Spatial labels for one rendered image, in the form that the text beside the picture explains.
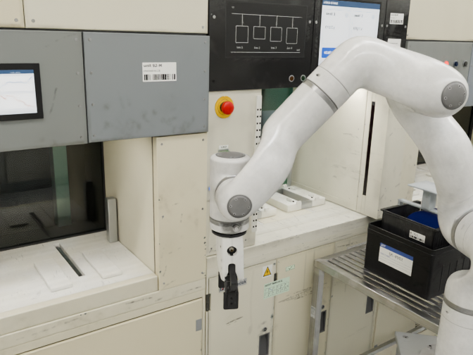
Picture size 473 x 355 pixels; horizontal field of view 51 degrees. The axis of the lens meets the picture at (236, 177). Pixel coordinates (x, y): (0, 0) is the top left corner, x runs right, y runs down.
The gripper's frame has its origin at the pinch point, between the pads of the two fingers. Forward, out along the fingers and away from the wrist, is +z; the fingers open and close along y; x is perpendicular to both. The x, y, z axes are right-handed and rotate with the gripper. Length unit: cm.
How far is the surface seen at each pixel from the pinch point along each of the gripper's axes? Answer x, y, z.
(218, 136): -4, 51, -25
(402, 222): -66, 49, 5
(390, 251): -63, 48, 15
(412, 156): -91, 92, -7
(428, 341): -58, 12, 25
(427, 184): -76, 54, -7
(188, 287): 6, 45, 23
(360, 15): -56, 76, -62
